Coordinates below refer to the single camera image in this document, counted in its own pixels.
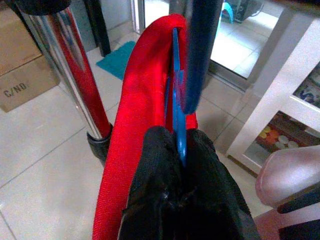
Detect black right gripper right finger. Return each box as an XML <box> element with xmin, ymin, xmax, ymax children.
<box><xmin>184</xmin><ymin>128</ymin><xmax>262</xmax><ymax>240</ymax></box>

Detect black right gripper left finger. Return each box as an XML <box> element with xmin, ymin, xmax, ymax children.
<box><xmin>117</xmin><ymin>125</ymin><xmax>187</xmax><ymax>240</ymax></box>

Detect blue plastic clothes hanger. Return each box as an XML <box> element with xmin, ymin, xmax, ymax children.
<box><xmin>163</xmin><ymin>27</ymin><xmax>188</xmax><ymax>168</ymax></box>

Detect red garment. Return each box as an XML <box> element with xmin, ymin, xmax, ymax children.
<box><xmin>91</xmin><ymin>13</ymin><xmax>200</xmax><ymax>240</ymax></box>

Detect pink plastic stool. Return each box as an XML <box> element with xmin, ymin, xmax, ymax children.
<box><xmin>254</xmin><ymin>144</ymin><xmax>320</xmax><ymax>216</ymax></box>

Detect teal floor mat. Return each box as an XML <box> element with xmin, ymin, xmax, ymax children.
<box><xmin>96</xmin><ymin>40</ymin><xmax>137</xmax><ymax>81</ymax></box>

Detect white glass-door cabinet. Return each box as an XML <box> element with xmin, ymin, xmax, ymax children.
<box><xmin>226</xmin><ymin>9</ymin><xmax>320</xmax><ymax>176</ymax></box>

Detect chrome pole with black foot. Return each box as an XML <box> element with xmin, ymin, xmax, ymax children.
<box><xmin>4</xmin><ymin>0</ymin><xmax>115</xmax><ymax>168</ymax></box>

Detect cardboard box with C/NO print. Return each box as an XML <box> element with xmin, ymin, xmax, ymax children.
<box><xmin>0</xmin><ymin>55</ymin><xmax>61</xmax><ymax>113</ymax></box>

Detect black box device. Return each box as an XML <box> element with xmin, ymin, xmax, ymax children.
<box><xmin>234</xmin><ymin>0</ymin><xmax>263</xmax><ymax>24</ymax></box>

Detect plain cardboard box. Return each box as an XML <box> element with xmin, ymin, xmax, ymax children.
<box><xmin>0</xmin><ymin>2</ymin><xmax>43</xmax><ymax>76</ymax></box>

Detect grey sliding door frame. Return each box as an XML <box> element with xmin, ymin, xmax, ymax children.
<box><xmin>129</xmin><ymin>0</ymin><xmax>253</xmax><ymax>93</ymax></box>

